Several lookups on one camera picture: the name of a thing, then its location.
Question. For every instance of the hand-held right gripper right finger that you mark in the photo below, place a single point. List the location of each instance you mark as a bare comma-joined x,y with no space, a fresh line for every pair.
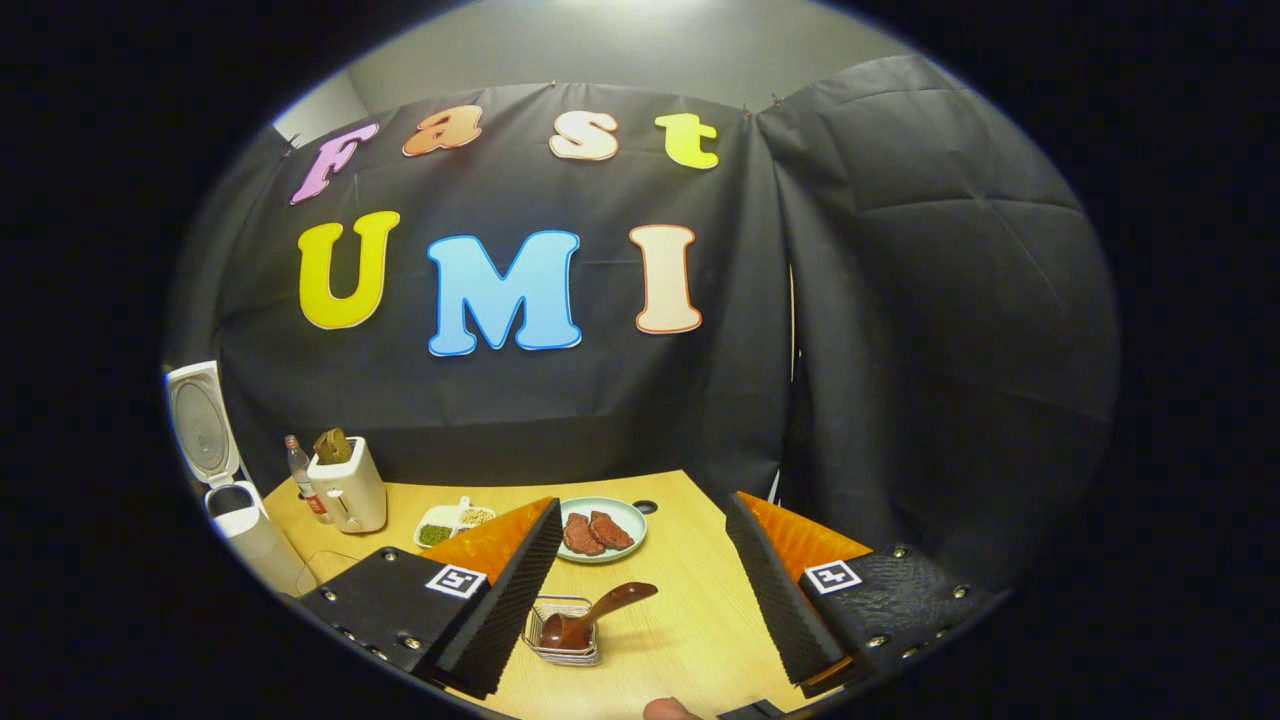
775,600

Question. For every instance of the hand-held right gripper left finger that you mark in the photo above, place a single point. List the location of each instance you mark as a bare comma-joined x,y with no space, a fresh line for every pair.
515,590

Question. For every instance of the brown wooden spoon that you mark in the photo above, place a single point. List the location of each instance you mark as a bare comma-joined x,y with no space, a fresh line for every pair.
610,605

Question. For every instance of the white rice cooker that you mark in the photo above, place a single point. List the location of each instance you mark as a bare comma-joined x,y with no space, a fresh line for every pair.
245,525

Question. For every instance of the red meat piece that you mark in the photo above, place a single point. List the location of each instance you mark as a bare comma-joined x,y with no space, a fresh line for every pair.
582,535
612,531

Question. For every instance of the white divided grain dish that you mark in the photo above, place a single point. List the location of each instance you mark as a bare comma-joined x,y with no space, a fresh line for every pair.
445,525

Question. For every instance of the light green plate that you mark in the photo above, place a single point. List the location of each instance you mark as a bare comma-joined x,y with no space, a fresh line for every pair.
632,520

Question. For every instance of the white toaster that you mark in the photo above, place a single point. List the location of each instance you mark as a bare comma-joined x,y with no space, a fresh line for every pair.
350,495

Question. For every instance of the brown toast slice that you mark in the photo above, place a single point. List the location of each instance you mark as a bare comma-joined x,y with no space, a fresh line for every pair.
342,444
325,448

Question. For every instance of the clear plastic water bottle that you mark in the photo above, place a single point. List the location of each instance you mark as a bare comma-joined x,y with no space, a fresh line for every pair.
305,485

